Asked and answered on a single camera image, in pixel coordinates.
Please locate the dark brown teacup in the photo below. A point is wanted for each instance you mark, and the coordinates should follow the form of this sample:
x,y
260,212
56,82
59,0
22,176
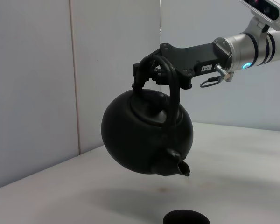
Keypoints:
x,y
186,214

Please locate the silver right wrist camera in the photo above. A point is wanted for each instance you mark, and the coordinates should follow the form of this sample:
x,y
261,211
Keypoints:
x,y
266,9

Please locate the black round teapot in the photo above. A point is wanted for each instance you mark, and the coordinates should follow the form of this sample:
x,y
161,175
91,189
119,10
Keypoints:
x,y
130,140

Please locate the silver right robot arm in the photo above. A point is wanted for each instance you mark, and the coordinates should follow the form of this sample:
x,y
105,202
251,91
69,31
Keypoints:
x,y
247,51

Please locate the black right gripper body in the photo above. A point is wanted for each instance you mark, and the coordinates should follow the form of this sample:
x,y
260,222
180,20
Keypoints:
x,y
196,56

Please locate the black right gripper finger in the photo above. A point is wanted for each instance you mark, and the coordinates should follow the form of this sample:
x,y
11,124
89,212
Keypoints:
x,y
159,77
135,72

